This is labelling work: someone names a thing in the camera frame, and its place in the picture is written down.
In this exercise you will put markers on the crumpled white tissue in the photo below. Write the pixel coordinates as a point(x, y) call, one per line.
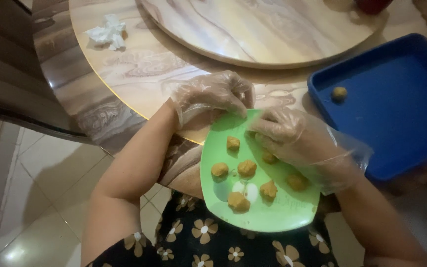
point(108, 32)

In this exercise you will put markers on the blue rectangular tray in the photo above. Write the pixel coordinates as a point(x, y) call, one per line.
point(391, 111)

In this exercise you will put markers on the dark chair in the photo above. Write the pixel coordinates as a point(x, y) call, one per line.
point(9, 74)

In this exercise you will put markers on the cluster of brown dough pieces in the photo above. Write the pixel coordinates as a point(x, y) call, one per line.
point(247, 168)

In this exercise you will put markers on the red round object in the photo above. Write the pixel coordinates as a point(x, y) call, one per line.
point(373, 5)

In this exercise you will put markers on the person's left fingers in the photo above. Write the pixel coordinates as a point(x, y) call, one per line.
point(239, 92)

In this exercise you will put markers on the person's right fingers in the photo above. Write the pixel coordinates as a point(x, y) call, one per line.
point(267, 126)

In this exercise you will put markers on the round brown dough ball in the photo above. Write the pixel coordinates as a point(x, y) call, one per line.
point(339, 93)

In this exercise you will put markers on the person's left hand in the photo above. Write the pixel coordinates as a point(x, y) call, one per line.
point(208, 92)

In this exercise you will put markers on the green square plastic plate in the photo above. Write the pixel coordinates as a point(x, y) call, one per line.
point(284, 211)

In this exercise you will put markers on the black floral dress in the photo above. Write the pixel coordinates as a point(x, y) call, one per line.
point(213, 241)

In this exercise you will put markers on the round marble turntable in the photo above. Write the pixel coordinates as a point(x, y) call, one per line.
point(265, 29)

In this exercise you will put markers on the person's right hand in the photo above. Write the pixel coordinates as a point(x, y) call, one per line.
point(302, 144)

